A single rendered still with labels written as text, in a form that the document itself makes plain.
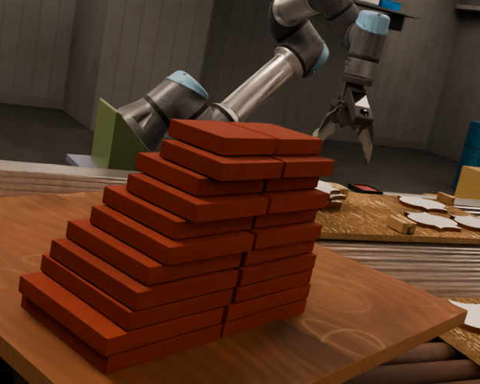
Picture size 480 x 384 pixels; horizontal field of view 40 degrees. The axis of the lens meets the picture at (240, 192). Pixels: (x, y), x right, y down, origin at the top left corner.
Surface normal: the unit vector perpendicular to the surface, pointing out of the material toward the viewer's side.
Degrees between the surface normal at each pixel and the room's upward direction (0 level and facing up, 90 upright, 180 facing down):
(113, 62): 90
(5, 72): 90
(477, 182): 90
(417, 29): 90
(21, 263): 0
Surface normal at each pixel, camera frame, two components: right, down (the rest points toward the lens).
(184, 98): 0.26, 0.13
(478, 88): -0.85, -0.04
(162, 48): 0.49, 0.30
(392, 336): 0.19, -0.95
